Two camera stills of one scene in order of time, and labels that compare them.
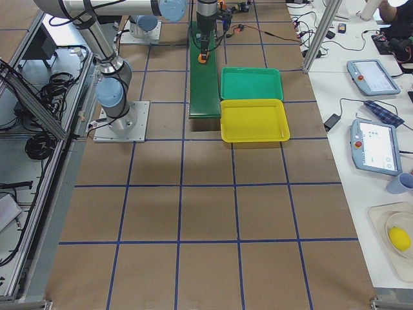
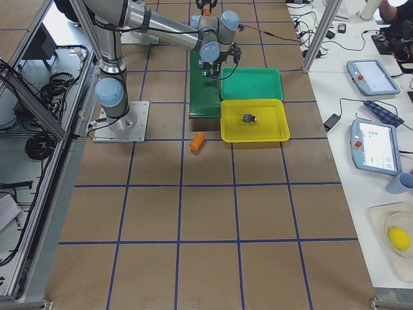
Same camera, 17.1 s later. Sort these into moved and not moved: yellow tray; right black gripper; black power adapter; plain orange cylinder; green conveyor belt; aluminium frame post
Moved: right black gripper; plain orange cylinder
Not moved: aluminium frame post; black power adapter; yellow tray; green conveyor belt
